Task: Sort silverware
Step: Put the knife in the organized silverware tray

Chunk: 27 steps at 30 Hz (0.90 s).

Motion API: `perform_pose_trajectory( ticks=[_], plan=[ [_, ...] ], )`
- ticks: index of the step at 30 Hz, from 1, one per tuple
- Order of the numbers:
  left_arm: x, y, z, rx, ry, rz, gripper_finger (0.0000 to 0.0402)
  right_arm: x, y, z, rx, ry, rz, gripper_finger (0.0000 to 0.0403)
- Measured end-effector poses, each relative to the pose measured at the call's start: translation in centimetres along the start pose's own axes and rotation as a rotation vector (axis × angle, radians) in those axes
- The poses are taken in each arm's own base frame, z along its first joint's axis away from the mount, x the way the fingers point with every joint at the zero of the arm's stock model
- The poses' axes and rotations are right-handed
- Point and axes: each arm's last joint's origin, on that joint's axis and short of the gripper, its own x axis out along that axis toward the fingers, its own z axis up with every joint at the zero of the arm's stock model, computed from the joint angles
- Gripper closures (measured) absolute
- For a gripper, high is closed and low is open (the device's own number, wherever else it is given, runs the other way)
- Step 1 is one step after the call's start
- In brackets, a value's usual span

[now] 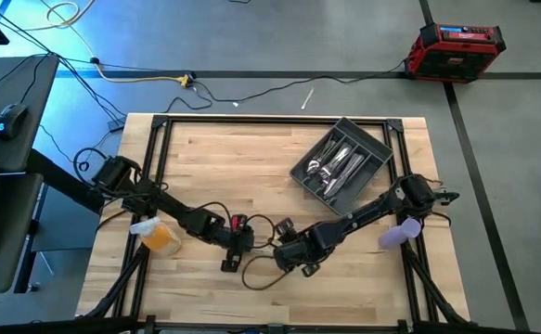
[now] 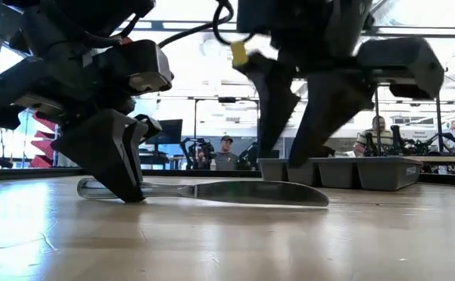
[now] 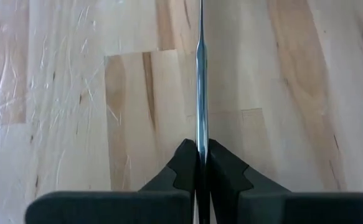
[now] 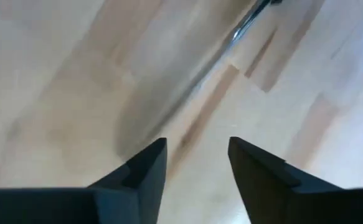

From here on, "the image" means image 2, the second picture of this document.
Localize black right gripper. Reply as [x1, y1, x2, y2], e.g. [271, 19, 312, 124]
[233, 30, 377, 169]

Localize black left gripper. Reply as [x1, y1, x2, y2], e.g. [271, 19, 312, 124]
[0, 53, 148, 205]

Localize silver metal table knife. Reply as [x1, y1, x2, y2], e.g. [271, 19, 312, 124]
[76, 176, 330, 208]

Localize black screen on stand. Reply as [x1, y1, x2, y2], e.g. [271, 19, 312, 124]
[145, 119, 184, 146]

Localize red shelf bins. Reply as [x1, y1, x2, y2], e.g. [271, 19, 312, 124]
[29, 111, 61, 169]

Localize person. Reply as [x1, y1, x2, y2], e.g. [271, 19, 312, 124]
[210, 135, 240, 171]
[353, 115, 395, 158]

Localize grey plastic cutlery tray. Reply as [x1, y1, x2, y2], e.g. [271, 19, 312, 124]
[258, 155, 424, 192]

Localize ceiling light strip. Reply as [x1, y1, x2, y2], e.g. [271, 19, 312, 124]
[133, 21, 238, 32]
[371, 26, 455, 37]

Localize black neighbouring camera stand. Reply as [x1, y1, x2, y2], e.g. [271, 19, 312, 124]
[373, 87, 443, 156]
[193, 95, 261, 159]

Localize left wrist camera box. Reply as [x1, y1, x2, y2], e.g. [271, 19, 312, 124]
[92, 38, 175, 98]

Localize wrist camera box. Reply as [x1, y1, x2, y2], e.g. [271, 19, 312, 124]
[92, 38, 175, 98]
[356, 37, 446, 101]

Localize black aluminium table frame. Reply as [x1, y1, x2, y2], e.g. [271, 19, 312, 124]
[0, 166, 455, 187]

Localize yellow cable tag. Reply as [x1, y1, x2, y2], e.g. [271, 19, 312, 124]
[229, 40, 251, 68]

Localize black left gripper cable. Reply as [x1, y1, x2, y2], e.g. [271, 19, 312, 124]
[157, 17, 232, 49]

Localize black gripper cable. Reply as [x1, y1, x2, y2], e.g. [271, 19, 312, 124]
[157, 17, 232, 49]
[211, 0, 236, 47]

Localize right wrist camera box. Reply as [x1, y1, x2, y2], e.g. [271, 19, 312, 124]
[356, 37, 446, 101]

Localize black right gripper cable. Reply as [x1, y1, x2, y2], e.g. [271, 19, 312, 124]
[211, 0, 236, 47]

